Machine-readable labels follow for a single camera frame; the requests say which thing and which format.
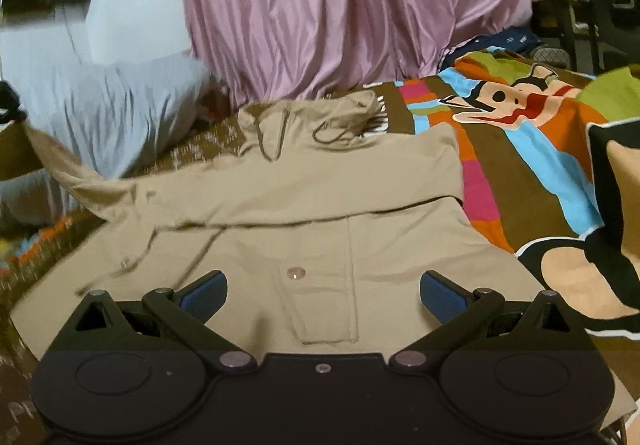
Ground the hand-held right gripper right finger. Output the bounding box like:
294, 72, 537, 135
389, 270, 597, 372

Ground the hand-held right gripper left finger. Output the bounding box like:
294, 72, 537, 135
60, 270, 258, 372

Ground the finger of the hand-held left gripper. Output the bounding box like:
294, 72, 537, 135
0, 81, 29, 124

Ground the beige hooded jacket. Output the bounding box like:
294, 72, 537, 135
10, 92, 638, 431

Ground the grey-blue pillow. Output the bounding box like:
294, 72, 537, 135
0, 57, 213, 226

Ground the cartoon monkey printed blanket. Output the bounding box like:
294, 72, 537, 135
0, 50, 640, 445

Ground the navy dotted cloth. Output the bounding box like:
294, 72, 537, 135
440, 27, 545, 66

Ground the dark shoe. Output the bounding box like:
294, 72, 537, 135
531, 47, 572, 70

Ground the pink curtain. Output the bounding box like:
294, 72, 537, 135
177, 0, 536, 108

